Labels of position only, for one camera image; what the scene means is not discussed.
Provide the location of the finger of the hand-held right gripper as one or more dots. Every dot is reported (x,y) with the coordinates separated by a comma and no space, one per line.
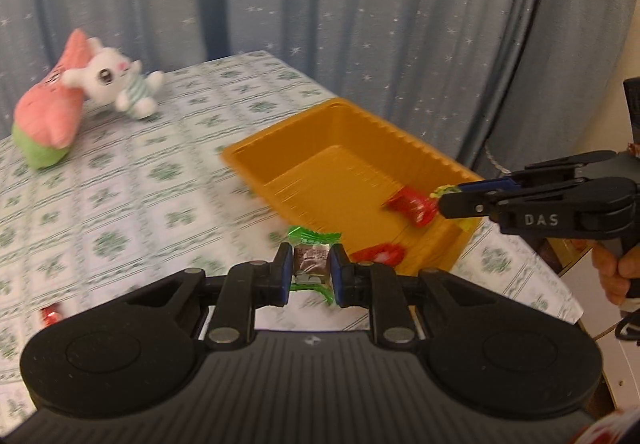
(492,184)
(530,199)

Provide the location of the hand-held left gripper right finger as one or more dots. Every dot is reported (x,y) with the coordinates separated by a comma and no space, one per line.
(340,274)

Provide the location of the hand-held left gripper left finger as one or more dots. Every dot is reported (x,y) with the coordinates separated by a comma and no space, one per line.
(283,274)

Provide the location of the green candy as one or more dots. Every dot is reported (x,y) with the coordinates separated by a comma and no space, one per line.
(312,261)

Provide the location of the red candy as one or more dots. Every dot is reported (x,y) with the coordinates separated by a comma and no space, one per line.
(411,205)
(377,254)
(49,317)

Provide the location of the yellow-green candy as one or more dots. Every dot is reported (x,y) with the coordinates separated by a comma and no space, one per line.
(446,191)

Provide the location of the yellow plastic tray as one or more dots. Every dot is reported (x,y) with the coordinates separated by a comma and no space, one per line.
(330,174)

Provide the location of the person's right hand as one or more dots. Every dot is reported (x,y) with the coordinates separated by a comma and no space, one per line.
(614,274)

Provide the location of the white cabinet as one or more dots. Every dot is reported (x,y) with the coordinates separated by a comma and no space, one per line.
(620,374)

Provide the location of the red printed clothing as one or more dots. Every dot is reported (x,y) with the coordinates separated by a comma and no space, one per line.
(607,431)

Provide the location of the white rabbit plush toy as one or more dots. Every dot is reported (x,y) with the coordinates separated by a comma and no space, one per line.
(116,77)

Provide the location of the pink and green plush toy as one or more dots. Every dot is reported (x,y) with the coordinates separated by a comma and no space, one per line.
(50,109)

